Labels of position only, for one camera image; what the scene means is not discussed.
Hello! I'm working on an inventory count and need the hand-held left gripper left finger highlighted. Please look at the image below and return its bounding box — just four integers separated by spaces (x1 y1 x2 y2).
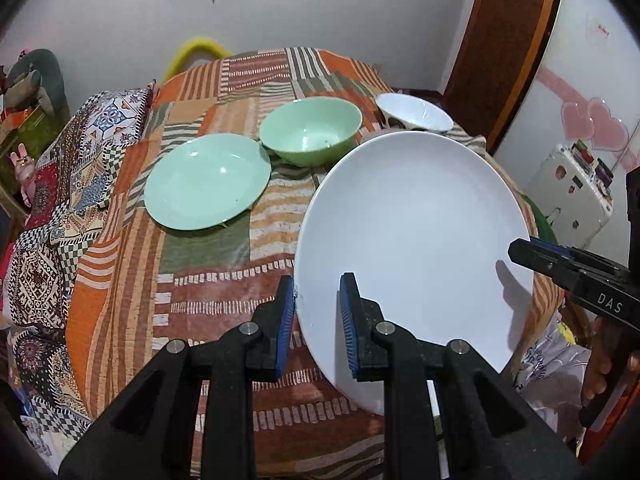
59 276 297 480

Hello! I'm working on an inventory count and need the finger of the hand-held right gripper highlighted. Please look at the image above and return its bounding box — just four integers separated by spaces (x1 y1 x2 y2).
508 239 577 292
529 236 598 267

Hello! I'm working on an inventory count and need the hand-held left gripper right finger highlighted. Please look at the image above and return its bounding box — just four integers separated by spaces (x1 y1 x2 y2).
339 272 584 480

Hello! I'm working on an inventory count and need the large white plate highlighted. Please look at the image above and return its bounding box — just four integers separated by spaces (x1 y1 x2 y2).
294 131 535 417

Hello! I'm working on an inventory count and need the white bowl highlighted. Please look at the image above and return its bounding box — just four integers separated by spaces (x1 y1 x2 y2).
375 92 454 135

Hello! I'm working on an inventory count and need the person's right hand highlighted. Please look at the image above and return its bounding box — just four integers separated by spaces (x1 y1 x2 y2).
581 317 615 402

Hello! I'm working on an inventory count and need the orange striped patchwork cloth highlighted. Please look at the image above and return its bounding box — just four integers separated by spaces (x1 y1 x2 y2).
66 47 551 480

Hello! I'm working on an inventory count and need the green plate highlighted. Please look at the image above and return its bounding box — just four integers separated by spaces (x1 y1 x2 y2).
144 134 272 231

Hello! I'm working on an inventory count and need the white wardrobe door pink decoration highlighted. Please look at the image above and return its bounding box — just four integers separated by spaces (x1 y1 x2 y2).
492 0 640 241

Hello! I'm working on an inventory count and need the green bowl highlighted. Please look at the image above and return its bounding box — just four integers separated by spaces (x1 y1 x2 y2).
258 97 363 167

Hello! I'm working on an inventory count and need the wooden door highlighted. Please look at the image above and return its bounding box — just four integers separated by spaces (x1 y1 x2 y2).
442 0 568 153

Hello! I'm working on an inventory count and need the patterned patchwork quilt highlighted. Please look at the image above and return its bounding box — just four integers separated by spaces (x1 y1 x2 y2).
0 87 158 461

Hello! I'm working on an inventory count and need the yellow hoop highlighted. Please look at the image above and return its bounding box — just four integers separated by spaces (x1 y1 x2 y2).
164 36 232 83

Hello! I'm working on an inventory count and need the pink toy figure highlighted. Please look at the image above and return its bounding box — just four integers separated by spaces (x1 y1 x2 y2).
10 144 39 206

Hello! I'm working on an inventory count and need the green box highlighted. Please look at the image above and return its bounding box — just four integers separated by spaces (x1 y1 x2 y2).
0 105 62 171

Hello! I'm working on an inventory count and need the grey green stuffed toy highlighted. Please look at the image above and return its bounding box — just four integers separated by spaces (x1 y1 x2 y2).
0 49 68 111

